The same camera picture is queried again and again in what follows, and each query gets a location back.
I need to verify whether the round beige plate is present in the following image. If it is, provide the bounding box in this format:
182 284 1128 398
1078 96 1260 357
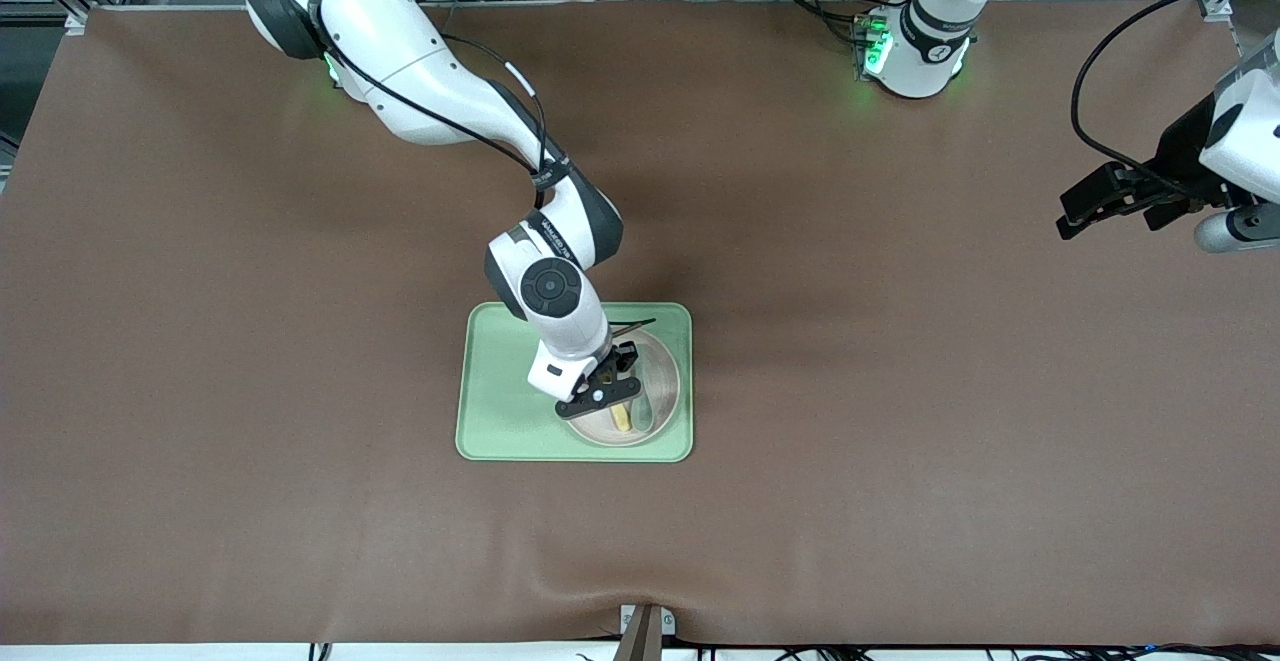
565 326 684 448

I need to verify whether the light green rectangular tray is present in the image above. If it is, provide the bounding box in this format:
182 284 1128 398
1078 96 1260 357
455 302 694 464

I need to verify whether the brown table cover mat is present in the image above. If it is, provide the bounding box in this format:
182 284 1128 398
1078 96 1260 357
0 0 1280 647

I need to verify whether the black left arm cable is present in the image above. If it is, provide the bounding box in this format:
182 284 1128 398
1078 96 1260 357
1070 0 1280 182

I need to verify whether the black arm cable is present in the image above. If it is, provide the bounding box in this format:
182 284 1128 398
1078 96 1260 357
312 0 573 210
1070 0 1280 182

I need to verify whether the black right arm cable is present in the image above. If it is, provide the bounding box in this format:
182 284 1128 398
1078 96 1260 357
312 0 573 210

